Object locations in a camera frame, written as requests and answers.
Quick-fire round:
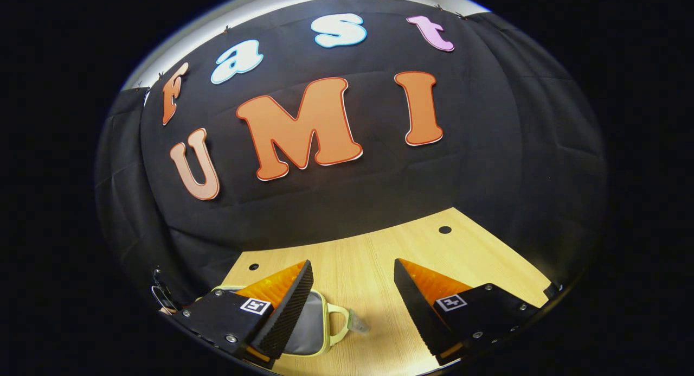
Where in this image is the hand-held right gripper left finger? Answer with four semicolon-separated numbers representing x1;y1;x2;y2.
160;259;314;370

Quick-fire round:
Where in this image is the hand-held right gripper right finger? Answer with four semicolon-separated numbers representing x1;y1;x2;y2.
394;258;543;366

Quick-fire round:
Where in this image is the pale yellow suitcase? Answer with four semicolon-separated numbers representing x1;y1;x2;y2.
210;285;353;358

